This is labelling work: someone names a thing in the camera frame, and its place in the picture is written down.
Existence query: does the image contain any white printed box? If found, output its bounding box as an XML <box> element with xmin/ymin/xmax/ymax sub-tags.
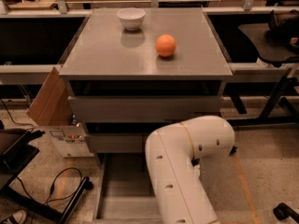
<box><xmin>45</xmin><ymin>125</ymin><xmax>93</xmax><ymax>158</ymax></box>

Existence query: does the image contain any black cable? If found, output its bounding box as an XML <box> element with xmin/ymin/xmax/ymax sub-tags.
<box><xmin>15</xmin><ymin>167</ymin><xmax>84</xmax><ymax>224</ymax></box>

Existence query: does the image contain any white ceramic bowl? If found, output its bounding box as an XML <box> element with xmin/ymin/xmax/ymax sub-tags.
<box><xmin>117</xmin><ymin>7</ymin><xmax>146</xmax><ymax>31</ymax></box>

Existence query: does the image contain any grey middle drawer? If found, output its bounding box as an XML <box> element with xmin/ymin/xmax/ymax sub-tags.
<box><xmin>85</xmin><ymin>133</ymin><xmax>147</xmax><ymax>153</ymax></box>

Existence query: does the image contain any orange fruit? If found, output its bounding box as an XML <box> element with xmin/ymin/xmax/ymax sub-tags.
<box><xmin>156</xmin><ymin>35</ymin><xmax>177</xmax><ymax>57</ymax></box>

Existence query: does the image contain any grey drawer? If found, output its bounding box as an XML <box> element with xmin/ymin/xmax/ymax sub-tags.
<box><xmin>82</xmin><ymin>153</ymin><xmax>163</xmax><ymax>224</ymax></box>
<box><xmin>68</xmin><ymin>96</ymin><xmax>223</xmax><ymax>123</ymax></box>
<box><xmin>85</xmin><ymin>133</ymin><xmax>147</xmax><ymax>153</ymax></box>

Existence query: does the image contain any brown cardboard box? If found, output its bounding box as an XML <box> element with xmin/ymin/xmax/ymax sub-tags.
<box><xmin>26</xmin><ymin>68</ymin><xmax>72</xmax><ymax>126</ymax></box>

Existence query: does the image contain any grey top drawer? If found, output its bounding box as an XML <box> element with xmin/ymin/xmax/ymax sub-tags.
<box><xmin>68</xmin><ymin>96</ymin><xmax>223</xmax><ymax>123</ymax></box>

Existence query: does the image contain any black metal stand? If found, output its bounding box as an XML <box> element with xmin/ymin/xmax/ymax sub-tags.
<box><xmin>0</xmin><ymin>128</ymin><xmax>94</xmax><ymax>224</ymax></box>

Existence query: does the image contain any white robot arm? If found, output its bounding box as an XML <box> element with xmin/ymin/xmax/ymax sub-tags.
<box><xmin>145</xmin><ymin>116</ymin><xmax>235</xmax><ymax>224</ymax></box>

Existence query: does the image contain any white sneaker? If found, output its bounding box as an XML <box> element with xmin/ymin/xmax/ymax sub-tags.
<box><xmin>0</xmin><ymin>210</ymin><xmax>27</xmax><ymax>224</ymax></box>

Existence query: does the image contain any grey drawer cabinet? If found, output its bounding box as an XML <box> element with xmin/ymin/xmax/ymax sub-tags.
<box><xmin>58</xmin><ymin>7</ymin><xmax>234</xmax><ymax>173</ymax></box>

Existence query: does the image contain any black caster wheel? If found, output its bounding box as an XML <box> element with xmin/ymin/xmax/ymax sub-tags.
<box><xmin>273</xmin><ymin>203</ymin><xmax>299</xmax><ymax>223</ymax></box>

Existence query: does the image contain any black office chair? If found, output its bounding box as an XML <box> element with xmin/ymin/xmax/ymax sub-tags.
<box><xmin>231</xmin><ymin>9</ymin><xmax>299</xmax><ymax>126</ymax></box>

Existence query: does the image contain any grey bottom drawer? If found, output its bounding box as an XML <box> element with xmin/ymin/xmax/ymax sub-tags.
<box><xmin>82</xmin><ymin>153</ymin><xmax>163</xmax><ymax>224</ymax></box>

